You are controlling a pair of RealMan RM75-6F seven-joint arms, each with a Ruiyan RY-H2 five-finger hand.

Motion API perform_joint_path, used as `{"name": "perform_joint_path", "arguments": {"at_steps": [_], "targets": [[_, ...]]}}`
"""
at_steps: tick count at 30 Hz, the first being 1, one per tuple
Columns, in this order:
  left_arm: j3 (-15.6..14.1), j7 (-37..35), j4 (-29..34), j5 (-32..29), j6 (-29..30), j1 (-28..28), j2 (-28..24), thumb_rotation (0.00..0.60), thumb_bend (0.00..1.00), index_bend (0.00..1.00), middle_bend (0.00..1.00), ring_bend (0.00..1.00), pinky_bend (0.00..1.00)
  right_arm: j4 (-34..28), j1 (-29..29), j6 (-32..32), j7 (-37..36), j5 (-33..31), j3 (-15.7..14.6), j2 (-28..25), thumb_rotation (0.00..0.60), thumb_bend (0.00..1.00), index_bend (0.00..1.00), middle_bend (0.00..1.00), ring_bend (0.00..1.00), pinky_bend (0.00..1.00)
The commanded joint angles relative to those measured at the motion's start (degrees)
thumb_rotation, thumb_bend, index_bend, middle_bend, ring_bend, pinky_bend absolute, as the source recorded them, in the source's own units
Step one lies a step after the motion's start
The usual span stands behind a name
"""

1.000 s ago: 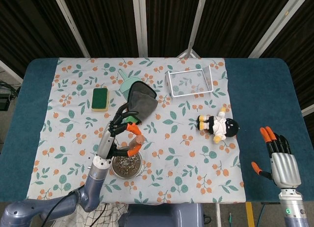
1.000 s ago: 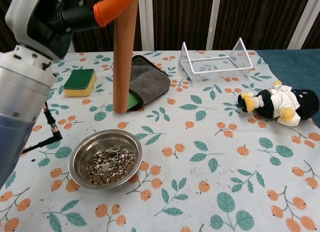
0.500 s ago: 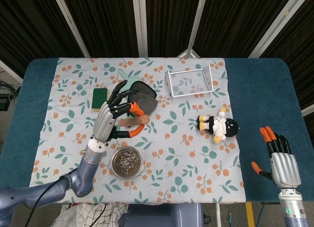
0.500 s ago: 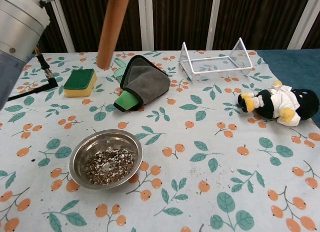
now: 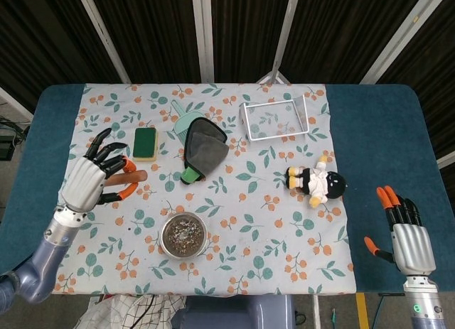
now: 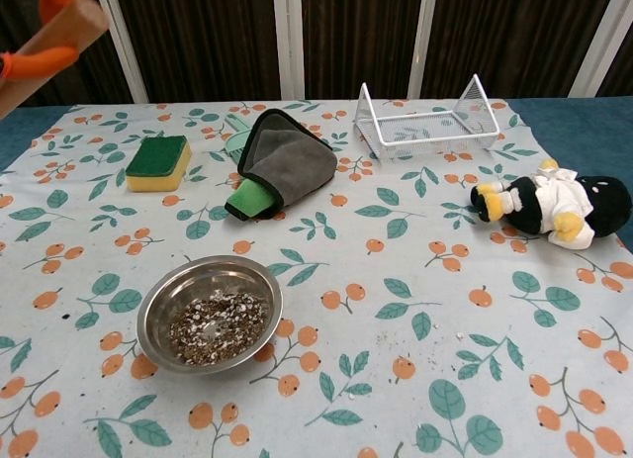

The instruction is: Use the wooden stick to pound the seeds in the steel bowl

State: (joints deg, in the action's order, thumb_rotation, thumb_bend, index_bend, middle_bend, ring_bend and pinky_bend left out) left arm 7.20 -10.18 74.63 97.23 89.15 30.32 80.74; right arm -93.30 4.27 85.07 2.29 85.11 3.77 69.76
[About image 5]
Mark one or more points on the white tripod stand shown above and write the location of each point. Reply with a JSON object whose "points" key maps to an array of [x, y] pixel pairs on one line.
{"points": [[274, 72]]}

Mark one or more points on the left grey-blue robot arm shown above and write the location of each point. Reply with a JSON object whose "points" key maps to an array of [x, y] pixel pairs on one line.
{"points": [[53, 243]]}

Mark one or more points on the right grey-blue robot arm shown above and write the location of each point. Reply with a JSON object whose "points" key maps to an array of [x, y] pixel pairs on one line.
{"points": [[424, 302]]}

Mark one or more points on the white checkered cloth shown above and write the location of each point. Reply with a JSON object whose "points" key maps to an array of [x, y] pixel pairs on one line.
{"points": [[121, 311]]}

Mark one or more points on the yellow sponge with green pad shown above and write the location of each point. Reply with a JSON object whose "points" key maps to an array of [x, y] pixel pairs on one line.
{"points": [[145, 142]]}

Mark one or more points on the black and white plush doll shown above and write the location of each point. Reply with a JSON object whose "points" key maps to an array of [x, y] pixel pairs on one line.
{"points": [[320, 181]]}

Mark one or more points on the white table leg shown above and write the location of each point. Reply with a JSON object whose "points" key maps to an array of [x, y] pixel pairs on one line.
{"points": [[316, 311]]}

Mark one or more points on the floral printed tablecloth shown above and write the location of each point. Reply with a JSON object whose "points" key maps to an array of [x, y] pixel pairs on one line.
{"points": [[249, 208]]}

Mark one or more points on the black equipment box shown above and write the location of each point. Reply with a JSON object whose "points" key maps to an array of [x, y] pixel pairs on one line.
{"points": [[5, 146]]}

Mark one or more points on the clear acrylic rack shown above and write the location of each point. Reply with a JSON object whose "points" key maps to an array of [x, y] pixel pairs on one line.
{"points": [[273, 121]]}

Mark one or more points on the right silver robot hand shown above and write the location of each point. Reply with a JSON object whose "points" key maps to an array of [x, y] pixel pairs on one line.
{"points": [[412, 247]]}

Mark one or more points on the teal plastic scoop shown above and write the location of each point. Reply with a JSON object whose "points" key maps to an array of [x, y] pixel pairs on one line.
{"points": [[183, 124]]}

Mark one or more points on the grey cloth with black edge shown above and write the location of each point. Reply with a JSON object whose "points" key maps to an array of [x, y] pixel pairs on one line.
{"points": [[206, 151]]}

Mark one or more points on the white partition frame pole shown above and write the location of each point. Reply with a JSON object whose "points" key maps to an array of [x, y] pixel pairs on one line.
{"points": [[394, 37], [14, 101], [288, 23], [103, 37], [202, 34], [448, 160]]}

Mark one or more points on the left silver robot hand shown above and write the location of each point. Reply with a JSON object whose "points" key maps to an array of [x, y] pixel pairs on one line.
{"points": [[83, 185]]}

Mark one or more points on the grey-blue robot torso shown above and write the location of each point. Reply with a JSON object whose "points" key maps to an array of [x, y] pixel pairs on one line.
{"points": [[231, 315]]}

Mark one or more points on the stainless steel bowl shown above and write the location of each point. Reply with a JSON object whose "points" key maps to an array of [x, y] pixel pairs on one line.
{"points": [[185, 256]]}

